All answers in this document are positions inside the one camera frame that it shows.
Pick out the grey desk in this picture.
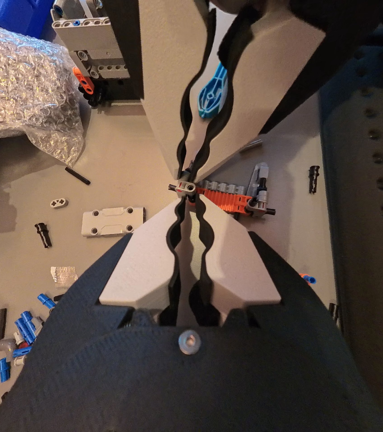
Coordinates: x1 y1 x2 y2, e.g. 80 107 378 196
0 13 344 427

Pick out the black brick axle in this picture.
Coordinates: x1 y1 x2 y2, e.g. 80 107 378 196
65 166 91 185

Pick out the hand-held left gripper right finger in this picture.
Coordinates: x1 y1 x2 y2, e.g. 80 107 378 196
191 195 281 326

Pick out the pile of loose brick parts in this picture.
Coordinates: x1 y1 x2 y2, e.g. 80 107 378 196
0 293 57 383

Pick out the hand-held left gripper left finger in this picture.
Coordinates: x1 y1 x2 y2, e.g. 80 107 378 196
99 198 186 326

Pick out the blue plastic bin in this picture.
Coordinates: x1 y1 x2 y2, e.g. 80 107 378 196
0 0 55 38

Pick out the clear plastic scrap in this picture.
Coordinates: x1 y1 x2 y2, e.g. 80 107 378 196
50 266 78 288

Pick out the teal blade brick piece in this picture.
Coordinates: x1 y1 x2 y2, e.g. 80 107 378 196
198 62 228 119

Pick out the grey motorised brick model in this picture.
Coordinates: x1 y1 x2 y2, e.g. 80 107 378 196
50 0 145 105

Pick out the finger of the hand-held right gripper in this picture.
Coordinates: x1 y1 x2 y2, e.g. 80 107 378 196
139 0 209 179
188 15 325 183

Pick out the orange grey toy brick assembly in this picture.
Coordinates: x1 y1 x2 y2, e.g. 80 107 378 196
195 162 276 218

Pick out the grey flat motor brick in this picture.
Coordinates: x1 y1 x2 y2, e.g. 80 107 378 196
81 207 146 237

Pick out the bubble wrap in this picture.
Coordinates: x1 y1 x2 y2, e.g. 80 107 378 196
0 18 86 167

